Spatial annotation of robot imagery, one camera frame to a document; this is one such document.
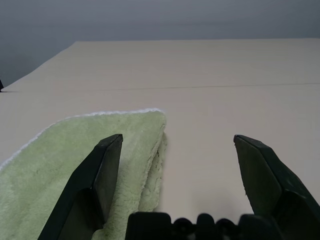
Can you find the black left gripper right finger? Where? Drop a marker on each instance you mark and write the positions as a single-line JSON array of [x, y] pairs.
[[270, 180]]

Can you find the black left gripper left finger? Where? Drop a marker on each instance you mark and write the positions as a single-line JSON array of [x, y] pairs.
[[82, 187]]

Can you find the green folded towel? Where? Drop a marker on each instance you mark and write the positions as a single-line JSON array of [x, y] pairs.
[[62, 150]]

